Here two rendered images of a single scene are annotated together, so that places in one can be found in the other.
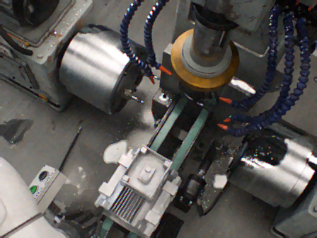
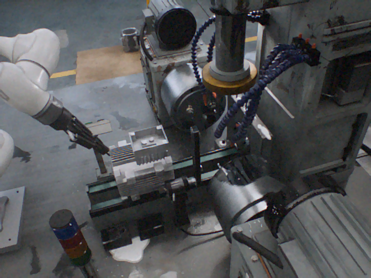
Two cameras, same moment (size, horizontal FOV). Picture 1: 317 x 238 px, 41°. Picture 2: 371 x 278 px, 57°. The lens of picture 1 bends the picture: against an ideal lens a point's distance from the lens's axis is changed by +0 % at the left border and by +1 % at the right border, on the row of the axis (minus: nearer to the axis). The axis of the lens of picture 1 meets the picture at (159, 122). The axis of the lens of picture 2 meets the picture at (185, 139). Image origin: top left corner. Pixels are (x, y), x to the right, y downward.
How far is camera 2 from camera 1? 85 cm
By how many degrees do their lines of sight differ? 38
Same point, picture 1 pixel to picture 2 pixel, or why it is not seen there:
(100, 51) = (187, 73)
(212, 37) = (218, 30)
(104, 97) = (171, 101)
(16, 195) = (42, 48)
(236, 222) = (206, 262)
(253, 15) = not seen: outside the picture
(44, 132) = not seen: hidden behind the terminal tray
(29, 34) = (159, 52)
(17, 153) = (117, 134)
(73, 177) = not seen: hidden behind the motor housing
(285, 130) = (269, 170)
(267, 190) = (222, 208)
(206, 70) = (217, 71)
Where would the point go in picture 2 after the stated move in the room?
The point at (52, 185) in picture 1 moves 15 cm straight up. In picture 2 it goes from (99, 126) to (89, 94)
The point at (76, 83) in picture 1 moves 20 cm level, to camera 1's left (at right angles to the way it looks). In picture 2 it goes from (164, 90) to (138, 72)
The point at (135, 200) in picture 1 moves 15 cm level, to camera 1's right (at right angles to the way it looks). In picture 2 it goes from (129, 155) to (154, 179)
